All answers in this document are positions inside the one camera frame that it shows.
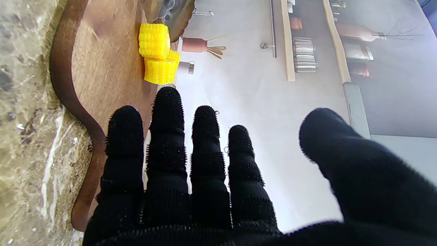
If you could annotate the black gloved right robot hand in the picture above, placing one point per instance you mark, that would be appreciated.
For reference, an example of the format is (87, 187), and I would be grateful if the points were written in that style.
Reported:
(205, 212)

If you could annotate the yellow corn chunk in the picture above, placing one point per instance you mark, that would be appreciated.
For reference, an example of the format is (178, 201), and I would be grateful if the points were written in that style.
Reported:
(153, 41)
(160, 71)

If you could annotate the printed kitchen scene backdrop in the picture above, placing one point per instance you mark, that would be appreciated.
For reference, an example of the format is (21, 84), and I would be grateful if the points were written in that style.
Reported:
(256, 102)

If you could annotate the brown wooden cutting board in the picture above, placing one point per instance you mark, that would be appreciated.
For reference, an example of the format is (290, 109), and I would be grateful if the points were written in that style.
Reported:
(102, 68)

